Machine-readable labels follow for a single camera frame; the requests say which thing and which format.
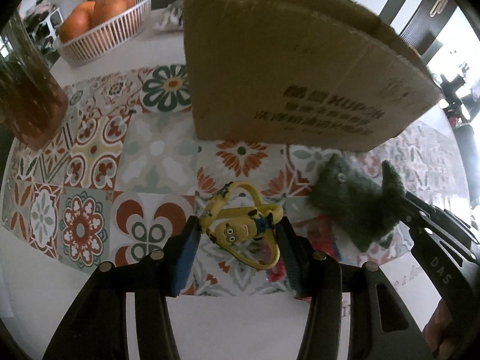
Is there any dark green plush toy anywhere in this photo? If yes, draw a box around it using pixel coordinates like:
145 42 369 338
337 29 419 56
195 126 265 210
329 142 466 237
309 154 405 253

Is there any red snack packet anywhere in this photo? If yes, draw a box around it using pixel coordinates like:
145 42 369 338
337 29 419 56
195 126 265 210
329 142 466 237
267 214 341 290

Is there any yellow minion toy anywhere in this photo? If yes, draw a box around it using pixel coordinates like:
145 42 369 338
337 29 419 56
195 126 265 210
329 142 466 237
199 181 283 270

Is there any person's right hand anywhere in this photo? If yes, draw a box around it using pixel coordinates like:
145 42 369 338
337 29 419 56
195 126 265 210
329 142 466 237
422 299 456 359

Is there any patterned tile table runner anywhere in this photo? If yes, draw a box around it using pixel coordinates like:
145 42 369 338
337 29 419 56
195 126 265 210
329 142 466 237
1 64 470 296

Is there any brown cardboard box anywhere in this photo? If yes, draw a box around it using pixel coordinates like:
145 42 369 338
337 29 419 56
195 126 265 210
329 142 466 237
183 0 441 152

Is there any glass vase with dried flowers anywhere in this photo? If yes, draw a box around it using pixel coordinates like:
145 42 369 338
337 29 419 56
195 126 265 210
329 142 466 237
1 11 68 150

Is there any white plastic fruit basket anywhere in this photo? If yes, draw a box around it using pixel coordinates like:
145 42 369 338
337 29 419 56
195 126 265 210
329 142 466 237
53 0 153 67

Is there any white shoe rack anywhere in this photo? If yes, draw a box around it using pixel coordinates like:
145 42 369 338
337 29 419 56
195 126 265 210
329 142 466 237
23 0 64 68

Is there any floral tissue pouch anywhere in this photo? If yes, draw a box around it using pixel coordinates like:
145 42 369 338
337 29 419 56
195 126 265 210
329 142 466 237
154 0 184 33

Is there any orange fruit front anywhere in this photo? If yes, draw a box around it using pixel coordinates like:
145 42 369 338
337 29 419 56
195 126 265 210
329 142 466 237
58 1 95 43

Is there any orange fruit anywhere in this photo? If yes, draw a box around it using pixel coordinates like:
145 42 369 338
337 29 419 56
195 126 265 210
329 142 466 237
58 1 95 43
91 0 136 27

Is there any orange fruit back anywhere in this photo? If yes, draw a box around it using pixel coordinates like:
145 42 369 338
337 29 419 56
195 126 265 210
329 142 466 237
91 0 136 27

